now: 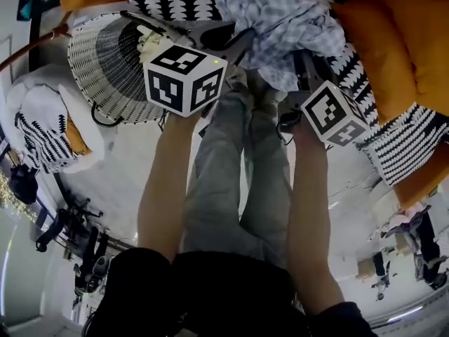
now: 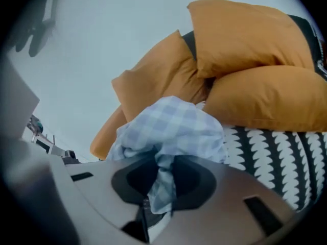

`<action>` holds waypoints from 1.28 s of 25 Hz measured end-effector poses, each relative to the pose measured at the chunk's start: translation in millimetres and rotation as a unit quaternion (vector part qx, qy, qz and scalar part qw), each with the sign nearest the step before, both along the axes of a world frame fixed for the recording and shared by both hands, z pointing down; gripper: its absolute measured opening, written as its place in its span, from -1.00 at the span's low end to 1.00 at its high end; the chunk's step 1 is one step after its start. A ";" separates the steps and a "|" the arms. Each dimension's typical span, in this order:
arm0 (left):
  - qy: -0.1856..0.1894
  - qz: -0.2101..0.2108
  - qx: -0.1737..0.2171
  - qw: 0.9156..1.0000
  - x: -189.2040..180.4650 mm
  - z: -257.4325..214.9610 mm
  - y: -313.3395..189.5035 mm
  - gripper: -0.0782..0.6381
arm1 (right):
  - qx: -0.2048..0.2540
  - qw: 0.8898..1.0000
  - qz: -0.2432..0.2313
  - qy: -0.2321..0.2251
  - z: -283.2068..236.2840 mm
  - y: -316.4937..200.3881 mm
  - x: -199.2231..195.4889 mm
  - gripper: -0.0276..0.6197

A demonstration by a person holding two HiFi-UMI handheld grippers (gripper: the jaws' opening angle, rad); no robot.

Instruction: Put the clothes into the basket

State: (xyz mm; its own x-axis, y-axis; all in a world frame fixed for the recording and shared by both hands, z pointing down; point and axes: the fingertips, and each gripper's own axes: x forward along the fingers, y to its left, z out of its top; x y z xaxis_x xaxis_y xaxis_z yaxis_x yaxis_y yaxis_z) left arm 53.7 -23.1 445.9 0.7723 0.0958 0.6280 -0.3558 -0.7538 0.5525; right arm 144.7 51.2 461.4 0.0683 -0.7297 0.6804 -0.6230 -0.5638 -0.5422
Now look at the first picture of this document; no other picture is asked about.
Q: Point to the orange sofa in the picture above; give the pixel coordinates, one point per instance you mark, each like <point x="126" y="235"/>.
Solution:
<point x="414" y="188"/>

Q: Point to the light blue checked garment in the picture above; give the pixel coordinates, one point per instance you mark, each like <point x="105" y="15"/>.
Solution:
<point x="280" y="23"/>

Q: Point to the white woven laundry basket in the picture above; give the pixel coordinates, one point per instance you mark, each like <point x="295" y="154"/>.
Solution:
<point x="105" y="72"/>

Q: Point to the person's legs in grey trousers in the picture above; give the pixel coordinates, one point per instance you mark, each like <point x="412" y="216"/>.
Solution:
<point x="224" y="188"/>

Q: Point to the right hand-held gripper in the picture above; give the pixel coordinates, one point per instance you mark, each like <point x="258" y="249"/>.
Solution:
<point x="333" y="114"/>

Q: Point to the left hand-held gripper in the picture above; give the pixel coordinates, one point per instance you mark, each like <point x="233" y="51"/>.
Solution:
<point x="175" y="79"/>

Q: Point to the white bag with striped cloth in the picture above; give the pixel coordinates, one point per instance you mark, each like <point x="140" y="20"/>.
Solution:
<point x="38" y="97"/>

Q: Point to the black tripod stand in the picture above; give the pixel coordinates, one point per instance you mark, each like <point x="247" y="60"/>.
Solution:
<point x="70" y="219"/>

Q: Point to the cardboard box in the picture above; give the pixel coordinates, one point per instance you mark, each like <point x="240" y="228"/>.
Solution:
<point x="365" y="269"/>

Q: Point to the small orange cushion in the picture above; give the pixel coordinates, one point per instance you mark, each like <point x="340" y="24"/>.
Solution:
<point x="379" y="65"/>

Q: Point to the person's right forearm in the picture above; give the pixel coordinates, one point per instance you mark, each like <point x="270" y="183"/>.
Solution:
<point x="308" y="205"/>

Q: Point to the person's left forearm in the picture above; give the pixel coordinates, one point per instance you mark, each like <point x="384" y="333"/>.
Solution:
<point x="165" y="188"/>

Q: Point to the black bag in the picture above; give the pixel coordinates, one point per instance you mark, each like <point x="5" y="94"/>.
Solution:
<point x="22" y="184"/>

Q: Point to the person's torso in black shirt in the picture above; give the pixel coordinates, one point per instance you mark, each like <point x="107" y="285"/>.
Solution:
<point x="217" y="293"/>

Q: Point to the glass window panel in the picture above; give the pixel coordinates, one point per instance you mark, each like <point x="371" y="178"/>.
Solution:
<point x="7" y="195"/>

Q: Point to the wooden coat rack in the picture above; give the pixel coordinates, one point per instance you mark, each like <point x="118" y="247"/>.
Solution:
<point x="24" y="49"/>

